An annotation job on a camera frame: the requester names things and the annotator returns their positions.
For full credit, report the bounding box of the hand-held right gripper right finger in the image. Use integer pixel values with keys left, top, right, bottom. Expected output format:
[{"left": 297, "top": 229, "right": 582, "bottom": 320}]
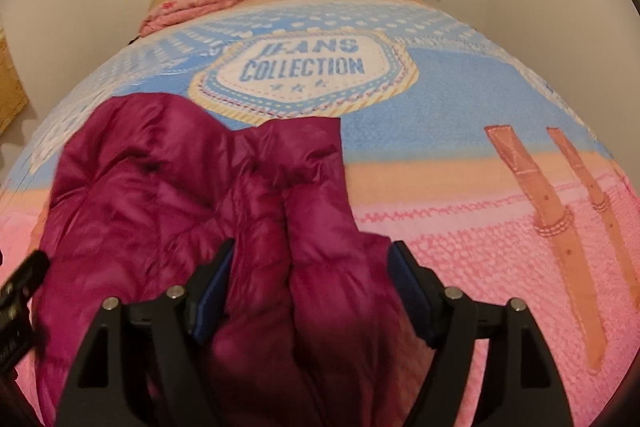
[{"left": 387, "top": 239, "right": 576, "bottom": 427}]

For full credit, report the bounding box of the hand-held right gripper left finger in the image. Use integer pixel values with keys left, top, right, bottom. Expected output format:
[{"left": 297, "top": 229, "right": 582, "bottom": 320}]
[{"left": 55, "top": 238, "right": 237, "bottom": 427}]

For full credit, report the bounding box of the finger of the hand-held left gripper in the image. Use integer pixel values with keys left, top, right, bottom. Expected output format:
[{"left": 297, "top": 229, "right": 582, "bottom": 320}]
[{"left": 0, "top": 251, "right": 51, "bottom": 325}]

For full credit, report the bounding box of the magenta puffer jacket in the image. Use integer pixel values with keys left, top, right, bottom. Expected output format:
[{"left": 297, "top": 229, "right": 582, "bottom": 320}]
[{"left": 32, "top": 93, "right": 436, "bottom": 427}]

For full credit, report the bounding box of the printed blue pink blanket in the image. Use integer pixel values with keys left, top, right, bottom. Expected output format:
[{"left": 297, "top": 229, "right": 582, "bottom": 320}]
[{"left": 0, "top": 0, "right": 640, "bottom": 427}]

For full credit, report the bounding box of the beige patterned curtain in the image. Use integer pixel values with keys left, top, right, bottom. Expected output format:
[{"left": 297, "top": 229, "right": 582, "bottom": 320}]
[{"left": 0, "top": 27, "right": 29, "bottom": 135}]

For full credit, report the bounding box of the folded pink quilt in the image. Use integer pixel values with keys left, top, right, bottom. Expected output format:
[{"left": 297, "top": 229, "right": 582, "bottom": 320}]
[{"left": 140, "top": 0, "right": 244, "bottom": 38}]

